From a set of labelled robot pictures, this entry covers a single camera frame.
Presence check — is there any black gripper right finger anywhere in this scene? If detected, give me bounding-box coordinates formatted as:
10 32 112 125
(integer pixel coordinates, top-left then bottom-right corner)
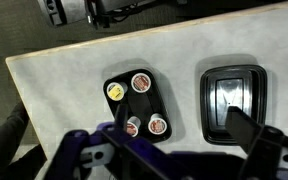
224 105 286 180

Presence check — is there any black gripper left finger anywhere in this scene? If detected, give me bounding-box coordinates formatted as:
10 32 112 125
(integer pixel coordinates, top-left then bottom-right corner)
43 103 192 180

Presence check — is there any black plastic tray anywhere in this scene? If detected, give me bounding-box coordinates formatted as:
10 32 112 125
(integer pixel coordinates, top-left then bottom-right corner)
102 68 173 144
199 64 269 146

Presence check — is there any yellow lid coffee pod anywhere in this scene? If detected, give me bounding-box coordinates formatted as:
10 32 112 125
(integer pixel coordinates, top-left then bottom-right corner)
106 81 129 102

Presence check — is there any red lid coffee pod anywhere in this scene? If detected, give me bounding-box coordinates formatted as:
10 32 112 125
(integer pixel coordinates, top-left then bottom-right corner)
130 72 152 94
126 116 142 138
147 113 169 136

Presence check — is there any grey equipment box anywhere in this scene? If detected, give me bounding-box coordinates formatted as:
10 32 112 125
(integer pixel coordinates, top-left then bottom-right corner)
37 0 89 28

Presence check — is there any black cable bundle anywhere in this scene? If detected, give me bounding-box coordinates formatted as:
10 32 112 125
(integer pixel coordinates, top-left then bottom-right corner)
87 0 160 30

